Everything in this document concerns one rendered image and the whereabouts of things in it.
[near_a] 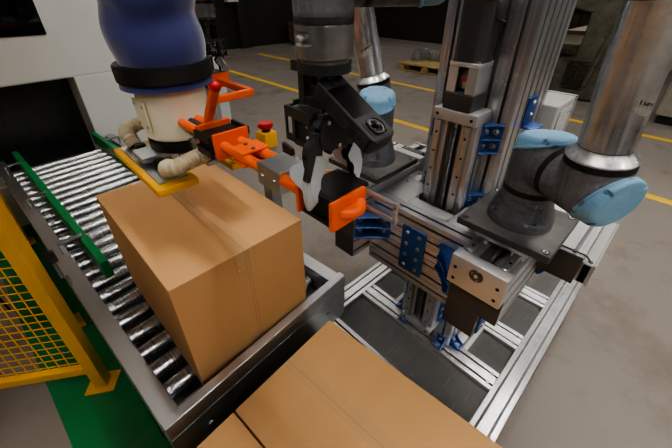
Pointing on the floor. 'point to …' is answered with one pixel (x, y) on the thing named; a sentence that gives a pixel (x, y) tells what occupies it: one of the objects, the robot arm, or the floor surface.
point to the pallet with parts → (422, 61)
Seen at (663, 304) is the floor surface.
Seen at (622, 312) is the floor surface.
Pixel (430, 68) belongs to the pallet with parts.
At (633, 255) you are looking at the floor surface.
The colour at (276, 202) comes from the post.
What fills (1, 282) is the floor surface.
